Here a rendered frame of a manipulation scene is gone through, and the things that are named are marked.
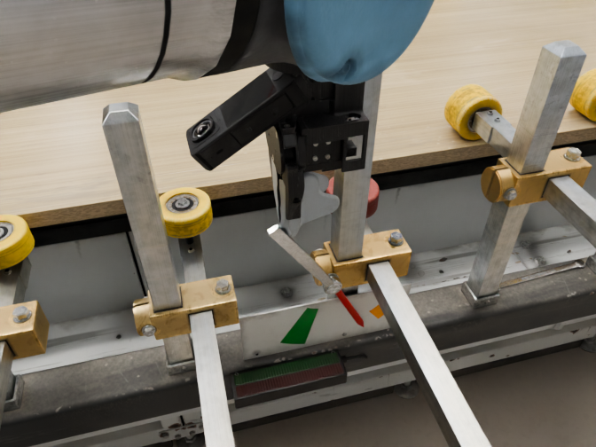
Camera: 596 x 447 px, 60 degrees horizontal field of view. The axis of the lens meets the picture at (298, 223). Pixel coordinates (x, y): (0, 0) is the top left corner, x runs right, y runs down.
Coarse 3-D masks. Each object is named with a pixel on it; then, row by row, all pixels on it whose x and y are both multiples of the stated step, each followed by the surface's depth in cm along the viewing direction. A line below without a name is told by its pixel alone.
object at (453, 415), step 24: (384, 264) 71; (384, 288) 67; (384, 312) 68; (408, 312) 64; (408, 336) 62; (408, 360) 62; (432, 360) 59; (432, 384) 57; (456, 384) 57; (432, 408) 57; (456, 408) 55; (456, 432) 53; (480, 432) 53
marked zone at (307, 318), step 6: (306, 312) 74; (312, 312) 74; (300, 318) 75; (306, 318) 75; (312, 318) 75; (294, 324) 75; (300, 324) 75; (306, 324) 76; (294, 330) 76; (300, 330) 76; (306, 330) 77; (288, 336) 77; (294, 336) 77; (300, 336) 77; (306, 336) 78; (282, 342) 77; (288, 342) 78; (294, 342) 78; (300, 342) 78
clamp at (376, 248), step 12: (372, 240) 73; (384, 240) 73; (312, 252) 72; (324, 252) 71; (372, 252) 71; (384, 252) 71; (396, 252) 71; (408, 252) 71; (324, 264) 70; (336, 264) 69; (348, 264) 70; (360, 264) 70; (396, 264) 72; (408, 264) 73; (348, 276) 71; (360, 276) 72; (396, 276) 74
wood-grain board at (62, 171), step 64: (448, 0) 143; (512, 0) 143; (576, 0) 143; (448, 64) 111; (512, 64) 111; (0, 128) 91; (64, 128) 91; (384, 128) 91; (448, 128) 91; (576, 128) 91; (0, 192) 77; (64, 192) 77
